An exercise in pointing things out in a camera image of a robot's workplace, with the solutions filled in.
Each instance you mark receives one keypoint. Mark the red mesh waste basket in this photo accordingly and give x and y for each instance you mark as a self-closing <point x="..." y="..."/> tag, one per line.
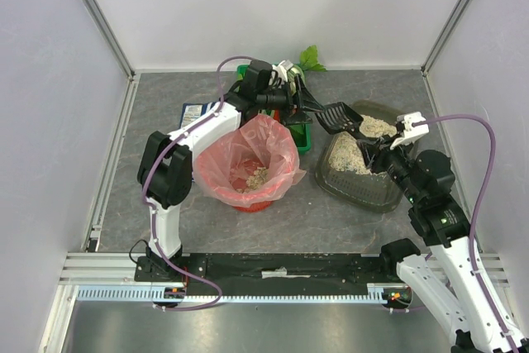
<point x="254" y="204"/>

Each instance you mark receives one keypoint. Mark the green long beans bundle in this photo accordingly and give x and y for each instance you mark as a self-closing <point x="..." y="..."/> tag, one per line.
<point x="295" y="72"/>

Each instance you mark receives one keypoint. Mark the green vegetable tray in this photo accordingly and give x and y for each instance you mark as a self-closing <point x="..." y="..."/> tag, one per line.
<point x="301" y="133"/>

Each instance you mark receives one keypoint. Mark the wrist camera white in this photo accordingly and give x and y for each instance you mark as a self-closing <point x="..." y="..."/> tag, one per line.
<point x="410" y="128"/>
<point x="287" y="70"/>

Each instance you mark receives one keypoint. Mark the green leaf sprig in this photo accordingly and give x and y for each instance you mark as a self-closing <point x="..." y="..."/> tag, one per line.
<point x="308" y="60"/>

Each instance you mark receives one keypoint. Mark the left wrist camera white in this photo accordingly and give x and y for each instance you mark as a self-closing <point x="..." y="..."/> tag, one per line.
<point x="287" y="70"/>

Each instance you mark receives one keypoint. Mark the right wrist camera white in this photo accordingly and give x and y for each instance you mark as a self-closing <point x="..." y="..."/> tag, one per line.
<point x="410" y="128"/>

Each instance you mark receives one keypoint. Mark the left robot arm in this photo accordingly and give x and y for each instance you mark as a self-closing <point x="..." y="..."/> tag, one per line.
<point x="166" y="169"/>

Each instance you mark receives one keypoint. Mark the black litter scoop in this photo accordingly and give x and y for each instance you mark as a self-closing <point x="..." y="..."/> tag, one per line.
<point x="339" y="117"/>

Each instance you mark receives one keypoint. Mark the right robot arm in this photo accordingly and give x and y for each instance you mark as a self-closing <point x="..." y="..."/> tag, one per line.
<point x="467" y="308"/>

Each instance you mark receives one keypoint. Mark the blue Doritos chip bag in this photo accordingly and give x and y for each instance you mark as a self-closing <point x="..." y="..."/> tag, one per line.
<point x="193" y="111"/>

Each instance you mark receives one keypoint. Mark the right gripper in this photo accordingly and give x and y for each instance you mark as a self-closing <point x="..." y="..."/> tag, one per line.
<point x="373" y="154"/>

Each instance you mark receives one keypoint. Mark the white cable duct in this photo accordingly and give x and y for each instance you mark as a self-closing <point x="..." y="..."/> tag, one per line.
<point x="152" y="294"/>

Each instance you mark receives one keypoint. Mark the dark translucent litter box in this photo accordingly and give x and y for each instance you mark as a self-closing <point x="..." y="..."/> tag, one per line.
<point x="375" y="192"/>

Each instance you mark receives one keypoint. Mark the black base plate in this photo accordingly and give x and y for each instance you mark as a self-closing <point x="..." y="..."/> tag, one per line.
<point x="275" y="274"/>

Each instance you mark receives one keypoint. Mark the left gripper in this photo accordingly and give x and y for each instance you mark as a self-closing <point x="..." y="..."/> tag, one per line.
<point x="296" y="97"/>

